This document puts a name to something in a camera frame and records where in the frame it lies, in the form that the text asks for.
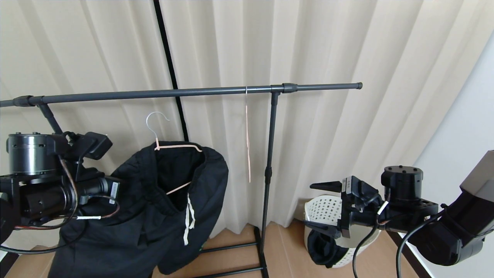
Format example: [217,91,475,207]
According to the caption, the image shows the black shorts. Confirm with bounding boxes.
[48,141,230,278]

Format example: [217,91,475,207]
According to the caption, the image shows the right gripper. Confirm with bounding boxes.
[303,180,387,239]

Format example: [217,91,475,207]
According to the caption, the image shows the black clothes rack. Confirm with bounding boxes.
[0,82,363,278]

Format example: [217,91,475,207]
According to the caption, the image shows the black garment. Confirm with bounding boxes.
[307,230,350,268]

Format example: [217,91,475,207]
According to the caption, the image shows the white laundry basket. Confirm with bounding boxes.
[304,195,381,269]

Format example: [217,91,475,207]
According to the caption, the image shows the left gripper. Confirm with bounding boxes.
[19,176,121,221]

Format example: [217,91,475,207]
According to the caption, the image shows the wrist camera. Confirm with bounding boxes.
[64,132,113,161]
[342,176,383,207]

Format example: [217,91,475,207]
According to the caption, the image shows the white curtain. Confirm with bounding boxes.
[0,0,207,247]
[160,0,494,242]

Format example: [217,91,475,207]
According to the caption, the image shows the black cable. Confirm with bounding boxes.
[0,216,90,255]
[352,224,381,278]
[396,210,445,278]

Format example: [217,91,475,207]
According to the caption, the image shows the pink clothes hanger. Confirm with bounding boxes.
[245,86,252,183]
[146,112,203,195]

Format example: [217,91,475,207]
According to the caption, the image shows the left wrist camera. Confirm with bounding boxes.
[64,132,113,161]

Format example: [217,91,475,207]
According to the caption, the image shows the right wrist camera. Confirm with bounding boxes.
[342,176,383,207]

